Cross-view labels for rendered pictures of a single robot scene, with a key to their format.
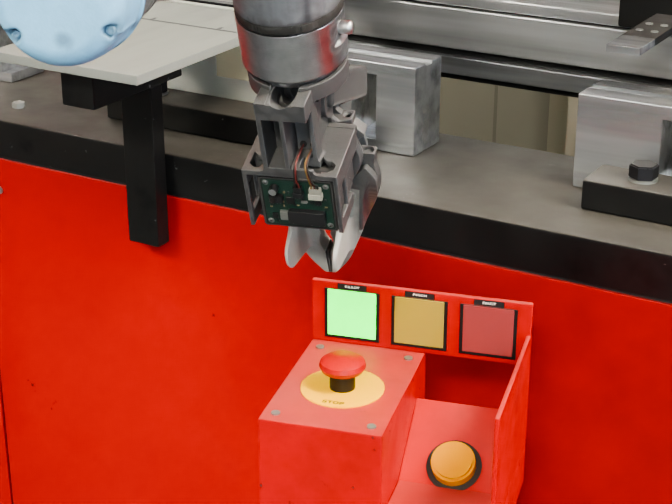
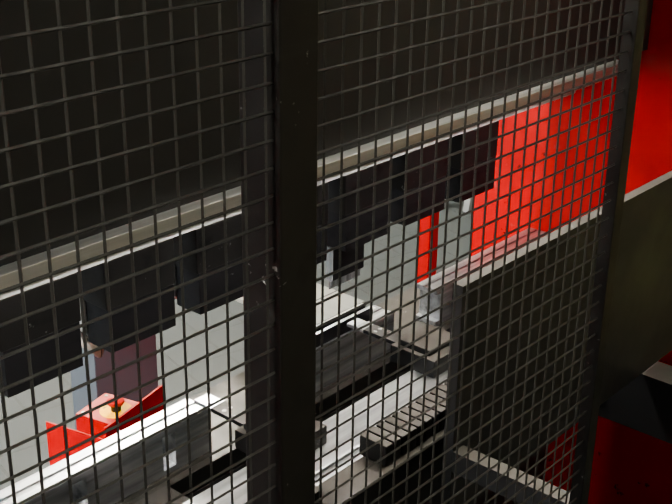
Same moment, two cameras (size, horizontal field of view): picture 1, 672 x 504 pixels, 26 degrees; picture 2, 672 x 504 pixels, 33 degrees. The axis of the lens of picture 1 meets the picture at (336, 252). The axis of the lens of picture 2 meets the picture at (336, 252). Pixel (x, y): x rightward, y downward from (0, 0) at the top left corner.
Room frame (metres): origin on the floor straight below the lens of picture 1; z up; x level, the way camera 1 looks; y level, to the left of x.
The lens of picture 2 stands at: (1.96, -2.02, 2.06)
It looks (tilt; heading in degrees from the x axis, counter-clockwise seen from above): 23 degrees down; 100
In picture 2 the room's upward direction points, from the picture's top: 1 degrees clockwise
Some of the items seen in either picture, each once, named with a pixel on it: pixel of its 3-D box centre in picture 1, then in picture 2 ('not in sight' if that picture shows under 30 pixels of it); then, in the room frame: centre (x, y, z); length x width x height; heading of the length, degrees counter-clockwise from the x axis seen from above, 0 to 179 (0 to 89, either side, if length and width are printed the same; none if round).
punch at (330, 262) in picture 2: not in sight; (345, 261); (1.59, 0.12, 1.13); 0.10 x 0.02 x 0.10; 60
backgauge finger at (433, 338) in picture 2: not in sight; (400, 337); (1.72, 0.03, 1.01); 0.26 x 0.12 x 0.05; 150
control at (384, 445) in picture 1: (398, 420); (107, 433); (1.10, -0.05, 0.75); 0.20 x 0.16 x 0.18; 74
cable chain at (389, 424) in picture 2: not in sight; (437, 409); (1.83, -0.26, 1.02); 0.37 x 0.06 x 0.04; 60
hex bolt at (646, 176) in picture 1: (643, 171); not in sight; (1.28, -0.29, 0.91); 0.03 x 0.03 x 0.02
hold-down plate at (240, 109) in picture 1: (230, 119); not in sight; (1.52, 0.11, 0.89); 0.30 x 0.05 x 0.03; 60
